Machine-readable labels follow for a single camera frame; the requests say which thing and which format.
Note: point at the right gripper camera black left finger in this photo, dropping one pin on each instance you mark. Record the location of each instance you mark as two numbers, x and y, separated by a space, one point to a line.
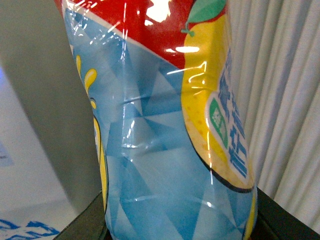
89 225

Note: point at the right gripper camera black right finger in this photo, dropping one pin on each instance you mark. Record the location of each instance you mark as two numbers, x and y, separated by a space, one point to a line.
274 223

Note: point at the blue yellow red drink bottle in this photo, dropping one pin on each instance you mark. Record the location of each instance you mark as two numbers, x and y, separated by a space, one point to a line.
173 158

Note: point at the white chest freezer penguin print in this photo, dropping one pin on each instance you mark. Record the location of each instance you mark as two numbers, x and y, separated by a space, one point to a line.
33 203

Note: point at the white pleated curtain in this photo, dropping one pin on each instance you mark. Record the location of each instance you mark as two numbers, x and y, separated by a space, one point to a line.
276 80

